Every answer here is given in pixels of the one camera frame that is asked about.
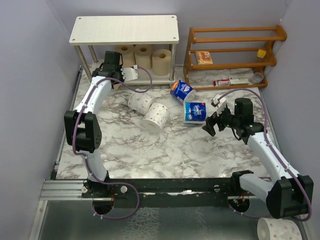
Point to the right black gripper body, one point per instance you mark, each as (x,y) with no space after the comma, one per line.
(226,119)

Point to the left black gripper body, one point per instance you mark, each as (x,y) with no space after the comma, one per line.
(120,77)

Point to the blue roll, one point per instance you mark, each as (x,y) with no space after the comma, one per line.
(182,91)
(194,113)

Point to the brown paper roll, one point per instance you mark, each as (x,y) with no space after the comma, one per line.
(128,56)
(116,86)
(143,55)
(161,62)

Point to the white red-dotted roll front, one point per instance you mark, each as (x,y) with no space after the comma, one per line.
(156,117)

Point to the white red-dotted roll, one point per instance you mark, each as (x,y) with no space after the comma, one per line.
(140,102)
(156,117)

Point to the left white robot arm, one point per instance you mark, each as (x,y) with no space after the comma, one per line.
(82,127)

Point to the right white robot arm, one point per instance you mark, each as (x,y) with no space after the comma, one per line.
(288,193)

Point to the white two-tier shelf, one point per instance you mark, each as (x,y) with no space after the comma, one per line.
(94,31)

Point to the red white box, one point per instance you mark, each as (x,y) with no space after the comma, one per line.
(221,83)

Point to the white green box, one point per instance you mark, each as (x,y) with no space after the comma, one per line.
(238,81)

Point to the white red-dotted roll rear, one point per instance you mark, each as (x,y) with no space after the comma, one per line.
(140,102)

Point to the clear plastic cup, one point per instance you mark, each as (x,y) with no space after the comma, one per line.
(257,78)

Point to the brown wooden rack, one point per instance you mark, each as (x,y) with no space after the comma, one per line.
(269,60)

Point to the orange patterned booklet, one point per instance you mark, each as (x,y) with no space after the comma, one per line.
(203,58)

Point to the yellow cap jar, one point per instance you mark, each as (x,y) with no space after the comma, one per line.
(261,53)

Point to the black base crossbar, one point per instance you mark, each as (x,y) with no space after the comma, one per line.
(163,192)

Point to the white dotted roll bottom corner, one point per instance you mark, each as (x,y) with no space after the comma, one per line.
(277,229)

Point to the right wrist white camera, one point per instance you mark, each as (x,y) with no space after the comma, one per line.
(219,103)

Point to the wrist white camera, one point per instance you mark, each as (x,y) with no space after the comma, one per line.
(219,103)
(129,73)

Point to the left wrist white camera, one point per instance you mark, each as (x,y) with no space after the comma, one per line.
(129,73)

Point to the aluminium rail frame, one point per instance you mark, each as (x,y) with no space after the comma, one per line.
(61,190)

